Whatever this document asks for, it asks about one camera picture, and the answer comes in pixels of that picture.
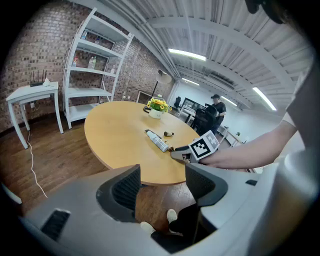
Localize white floor cable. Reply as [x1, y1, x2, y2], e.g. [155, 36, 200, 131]
[26, 129, 49, 199]

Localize desk lamp with cone shade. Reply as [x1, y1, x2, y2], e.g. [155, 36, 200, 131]
[142, 69, 173, 113]

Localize person's white shoe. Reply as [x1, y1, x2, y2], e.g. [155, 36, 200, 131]
[139, 221, 156, 235]
[166, 208, 178, 224]

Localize black head-worn camera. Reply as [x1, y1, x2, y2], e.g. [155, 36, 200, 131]
[244, 0, 288, 25]

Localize black monitor screen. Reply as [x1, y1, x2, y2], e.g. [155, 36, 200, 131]
[182, 97, 205, 111]

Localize person's black trousers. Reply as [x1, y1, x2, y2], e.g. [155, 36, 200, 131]
[150, 203, 217, 253]

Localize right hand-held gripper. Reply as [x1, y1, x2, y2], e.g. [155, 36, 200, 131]
[170, 129, 221, 165]

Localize sunflowers in white pot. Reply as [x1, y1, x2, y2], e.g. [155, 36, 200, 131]
[146, 97, 173, 120]

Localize dark grey tube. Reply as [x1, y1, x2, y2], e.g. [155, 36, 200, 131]
[144, 128, 163, 140]

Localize white desk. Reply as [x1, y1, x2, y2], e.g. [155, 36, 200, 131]
[177, 104, 199, 124]
[216, 124, 248, 148]

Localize ceiling air conditioner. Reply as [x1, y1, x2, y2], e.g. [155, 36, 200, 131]
[207, 73, 236, 90]

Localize white side table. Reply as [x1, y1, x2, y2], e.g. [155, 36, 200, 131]
[5, 81, 65, 150]

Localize white shelving unit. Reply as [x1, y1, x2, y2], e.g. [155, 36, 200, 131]
[61, 7, 135, 130]

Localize ceiling tube light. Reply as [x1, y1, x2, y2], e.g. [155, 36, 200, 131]
[168, 48, 207, 62]
[181, 77, 201, 87]
[251, 86, 278, 112]
[220, 95, 238, 107]

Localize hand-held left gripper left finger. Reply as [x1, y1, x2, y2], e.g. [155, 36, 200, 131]
[19, 163, 176, 256]

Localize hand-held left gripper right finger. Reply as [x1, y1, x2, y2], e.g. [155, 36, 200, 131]
[185, 162, 286, 256]

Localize white tube bottle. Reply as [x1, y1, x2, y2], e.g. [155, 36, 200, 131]
[146, 130, 170, 153]

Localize person's right forearm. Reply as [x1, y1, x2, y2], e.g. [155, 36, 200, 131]
[199, 119, 298, 171]

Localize black router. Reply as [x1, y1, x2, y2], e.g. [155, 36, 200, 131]
[29, 69, 48, 88]

